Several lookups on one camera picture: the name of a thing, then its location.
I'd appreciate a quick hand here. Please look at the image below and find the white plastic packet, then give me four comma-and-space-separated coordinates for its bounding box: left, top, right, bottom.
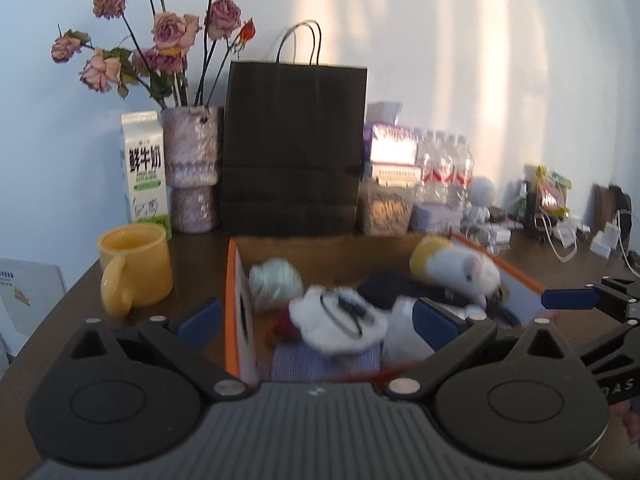
381, 297, 457, 367

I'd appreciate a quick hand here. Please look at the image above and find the braided black usb cable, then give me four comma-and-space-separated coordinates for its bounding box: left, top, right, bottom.
479, 284, 522, 328

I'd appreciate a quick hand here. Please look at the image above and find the white yellow plush toy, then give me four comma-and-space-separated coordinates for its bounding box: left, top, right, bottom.
409, 235, 501, 309

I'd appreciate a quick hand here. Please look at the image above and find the thin black cable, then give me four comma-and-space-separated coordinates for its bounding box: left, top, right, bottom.
319, 291, 379, 338

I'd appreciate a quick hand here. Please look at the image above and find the white tissue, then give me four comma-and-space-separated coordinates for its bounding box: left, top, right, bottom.
248, 258, 305, 313

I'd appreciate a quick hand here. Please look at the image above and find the white cloth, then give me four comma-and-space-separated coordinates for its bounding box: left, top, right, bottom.
288, 286, 387, 356

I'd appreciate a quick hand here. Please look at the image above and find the yellow ceramic mug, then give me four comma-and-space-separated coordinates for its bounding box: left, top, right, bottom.
98, 222, 174, 318

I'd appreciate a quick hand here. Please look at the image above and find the white power adapter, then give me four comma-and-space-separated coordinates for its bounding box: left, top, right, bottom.
487, 224, 511, 245

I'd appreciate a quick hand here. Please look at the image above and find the green small bottle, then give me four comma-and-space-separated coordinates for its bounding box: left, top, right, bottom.
516, 180, 528, 223

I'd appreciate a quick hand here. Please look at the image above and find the colourful snack bag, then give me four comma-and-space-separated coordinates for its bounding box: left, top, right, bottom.
536, 166, 573, 218

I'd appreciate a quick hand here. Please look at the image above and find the orange cardboard box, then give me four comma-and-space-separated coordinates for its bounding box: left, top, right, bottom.
224, 231, 557, 386

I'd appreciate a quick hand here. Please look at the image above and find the floral tin box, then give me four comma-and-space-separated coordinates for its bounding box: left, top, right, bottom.
409, 204, 462, 234

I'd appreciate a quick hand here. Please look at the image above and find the clear jar with seeds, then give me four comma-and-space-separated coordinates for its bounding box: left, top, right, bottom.
358, 180, 414, 236

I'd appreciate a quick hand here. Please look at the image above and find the left water bottle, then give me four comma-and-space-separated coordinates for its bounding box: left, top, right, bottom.
418, 130, 438, 203

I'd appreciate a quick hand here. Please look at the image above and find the water bottle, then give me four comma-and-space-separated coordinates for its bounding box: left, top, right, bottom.
454, 136, 474, 209
434, 130, 457, 204
418, 130, 438, 203

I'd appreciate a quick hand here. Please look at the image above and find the right water bottle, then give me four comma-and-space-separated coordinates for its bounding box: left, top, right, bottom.
454, 136, 474, 209

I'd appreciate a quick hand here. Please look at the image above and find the flat white box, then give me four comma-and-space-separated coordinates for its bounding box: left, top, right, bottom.
363, 162, 421, 188

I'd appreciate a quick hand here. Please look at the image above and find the white green milk carton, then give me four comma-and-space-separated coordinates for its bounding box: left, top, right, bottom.
120, 110, 171, 238

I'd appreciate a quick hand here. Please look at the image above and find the middle water bottle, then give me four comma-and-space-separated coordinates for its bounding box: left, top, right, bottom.
434, 130, 457, 204

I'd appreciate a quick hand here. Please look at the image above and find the pink speckled vase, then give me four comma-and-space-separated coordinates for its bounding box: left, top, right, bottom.
162, 106, 222, 234

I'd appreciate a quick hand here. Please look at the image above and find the black paper bag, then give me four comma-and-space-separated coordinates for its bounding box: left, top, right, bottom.
218, 20, 368, 237

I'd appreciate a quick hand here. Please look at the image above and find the dried pink rose bouquet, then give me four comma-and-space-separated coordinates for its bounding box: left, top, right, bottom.
50, 0, 256, 110

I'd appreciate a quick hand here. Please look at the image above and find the white wall charger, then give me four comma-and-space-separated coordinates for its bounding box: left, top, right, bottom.
589, 222, 620, 259

